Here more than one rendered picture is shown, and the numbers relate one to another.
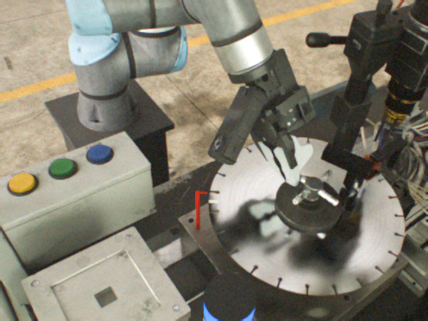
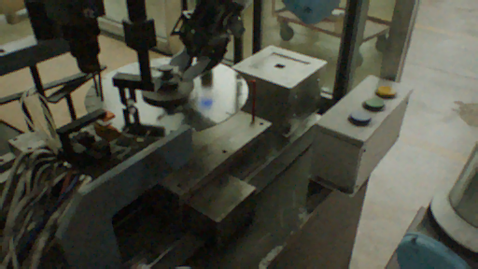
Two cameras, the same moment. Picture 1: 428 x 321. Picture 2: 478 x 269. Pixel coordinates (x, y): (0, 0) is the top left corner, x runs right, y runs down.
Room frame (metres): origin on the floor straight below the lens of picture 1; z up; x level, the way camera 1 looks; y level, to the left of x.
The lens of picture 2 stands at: (1.23, -0.03, 1.37)
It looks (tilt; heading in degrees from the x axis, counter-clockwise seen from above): 35 degrees down; 173
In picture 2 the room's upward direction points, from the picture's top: straight up
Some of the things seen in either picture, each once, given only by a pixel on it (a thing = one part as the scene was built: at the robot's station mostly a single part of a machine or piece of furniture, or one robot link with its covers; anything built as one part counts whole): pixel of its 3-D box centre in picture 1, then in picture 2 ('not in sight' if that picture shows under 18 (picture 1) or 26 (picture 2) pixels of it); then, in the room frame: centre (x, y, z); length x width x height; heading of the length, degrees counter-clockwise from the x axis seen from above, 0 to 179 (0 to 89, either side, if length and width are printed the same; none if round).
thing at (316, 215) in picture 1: (309, 199); (167, 85); (0.45, -0.08, 0.96); 0.11 x 0.11 x 0.03
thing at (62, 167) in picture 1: (63, 169); (373, 106); (0.48, 0.36, 0.90); 0.04 x 0.04 x 0.02
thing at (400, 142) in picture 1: (381, 161); (89, 134); (0.59, -0.22, 0.95); 0.10 x 0.03 x 0.07; 135
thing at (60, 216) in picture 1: (75, 200); (361, 132); (0.47, 0.35, 0.82); 0.28 x 0.11 x 0.15; 135
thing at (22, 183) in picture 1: (23, 184); (386, 93); (0.43, 0.41, 0.90); 0.04 x 0.04 x 0.02
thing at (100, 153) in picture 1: (100, 155); (359, 119); (0.53, 0.32, 0.90); 0.04 x 0.04 x 0.02
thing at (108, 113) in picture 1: (105, 97); not in sight; (0.82, 0.43, 0.80); 0.15 x 0.15 x 0.10
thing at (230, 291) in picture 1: (229, 304); not in sight; (0.16, 0.01, 1.14); 0.05 x 0.04 x 0.03; 45
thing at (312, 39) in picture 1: (338, 44); not in sight; (0.52, -0.07, 1.21); 0.08 x 0.06 x 0.03; 135
